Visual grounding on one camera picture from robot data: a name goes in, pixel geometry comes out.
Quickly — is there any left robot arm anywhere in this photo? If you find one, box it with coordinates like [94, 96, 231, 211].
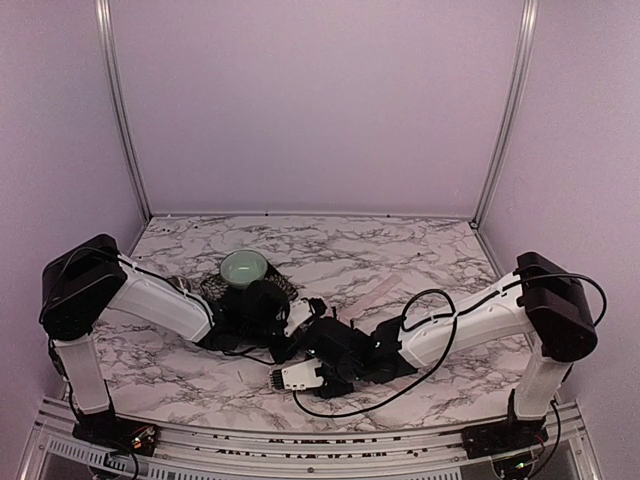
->
[39, 234, 312, 426]

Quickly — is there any small steel bowl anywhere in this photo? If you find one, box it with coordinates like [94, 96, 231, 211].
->
[166, 275, 192, 292]

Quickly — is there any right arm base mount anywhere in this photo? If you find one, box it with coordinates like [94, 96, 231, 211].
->
[461, 419, 549, 459]

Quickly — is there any pink and black umbrella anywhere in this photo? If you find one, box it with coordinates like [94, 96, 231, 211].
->
[340, 274, 402, 322]

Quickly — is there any front aluminium rail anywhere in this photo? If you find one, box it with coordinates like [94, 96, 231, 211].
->
[17, 398, 602, 479]

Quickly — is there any left aluminium frame post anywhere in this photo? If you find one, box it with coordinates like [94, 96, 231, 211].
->
[94, 0, 152, 224]

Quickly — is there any aluminium frame post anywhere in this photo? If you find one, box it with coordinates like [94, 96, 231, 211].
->
[94, 0, 152, 224]
[471, 0, 539, 230]

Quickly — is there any black floral square plate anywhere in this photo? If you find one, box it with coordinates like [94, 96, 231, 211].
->
[197, 265, 299, 303]

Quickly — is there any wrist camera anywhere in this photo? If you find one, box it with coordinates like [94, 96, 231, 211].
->
[283, 297, 327, 337]
[269, 359, 324, 391]

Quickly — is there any green ceramic bowl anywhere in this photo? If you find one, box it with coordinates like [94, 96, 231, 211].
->
[219, 249, 268, 289]

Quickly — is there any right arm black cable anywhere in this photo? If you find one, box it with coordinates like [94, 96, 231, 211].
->
[292, 272, 609, 417]

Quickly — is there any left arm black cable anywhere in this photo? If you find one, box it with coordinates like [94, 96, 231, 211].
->
[219, 344, 276, 366]

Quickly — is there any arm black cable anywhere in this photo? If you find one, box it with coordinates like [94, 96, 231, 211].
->
[219, 344, 276, 366]
[292, 272, 609, 417]

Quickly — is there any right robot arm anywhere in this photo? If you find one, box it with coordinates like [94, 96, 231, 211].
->
[302, 252, 608, 422]

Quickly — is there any right aluminium frame post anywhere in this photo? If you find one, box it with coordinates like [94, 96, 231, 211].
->
[471, 0, 539, 230]

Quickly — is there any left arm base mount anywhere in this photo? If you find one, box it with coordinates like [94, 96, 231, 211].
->
[72, 413, 160, 457]

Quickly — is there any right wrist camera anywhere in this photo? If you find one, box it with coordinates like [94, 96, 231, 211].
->
[269, 359, 324, 391]

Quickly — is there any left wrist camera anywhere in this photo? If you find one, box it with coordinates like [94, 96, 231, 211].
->
[283, 297, 327, 337]

